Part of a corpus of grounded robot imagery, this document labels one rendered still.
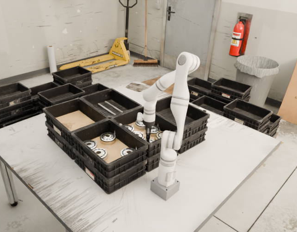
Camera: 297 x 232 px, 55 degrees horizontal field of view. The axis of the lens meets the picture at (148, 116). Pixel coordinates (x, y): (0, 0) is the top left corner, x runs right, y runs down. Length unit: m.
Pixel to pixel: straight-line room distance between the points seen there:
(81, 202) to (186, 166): 0.71
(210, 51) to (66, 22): 2.48
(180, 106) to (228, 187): 0.64
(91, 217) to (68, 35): 4.20
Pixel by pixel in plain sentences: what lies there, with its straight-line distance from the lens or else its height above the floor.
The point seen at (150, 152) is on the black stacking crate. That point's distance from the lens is 1.77.
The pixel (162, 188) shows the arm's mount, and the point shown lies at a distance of 1.66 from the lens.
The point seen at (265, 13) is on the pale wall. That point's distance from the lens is 4.48.
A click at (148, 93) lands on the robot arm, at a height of 1.22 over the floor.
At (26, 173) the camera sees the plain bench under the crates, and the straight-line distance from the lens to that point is 1.96.
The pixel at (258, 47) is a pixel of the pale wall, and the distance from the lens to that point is 4.56.
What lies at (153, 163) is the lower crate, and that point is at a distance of 1.84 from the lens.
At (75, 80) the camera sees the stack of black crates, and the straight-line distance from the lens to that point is 3.56.
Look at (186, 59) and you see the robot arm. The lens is 1.48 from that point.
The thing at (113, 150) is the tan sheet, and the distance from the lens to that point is 1.82.
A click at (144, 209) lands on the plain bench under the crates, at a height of 0.70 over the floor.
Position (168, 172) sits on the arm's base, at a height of 0.87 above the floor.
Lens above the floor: 1.92
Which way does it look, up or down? 30 degrees down
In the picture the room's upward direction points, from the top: 3 degrees clockwise
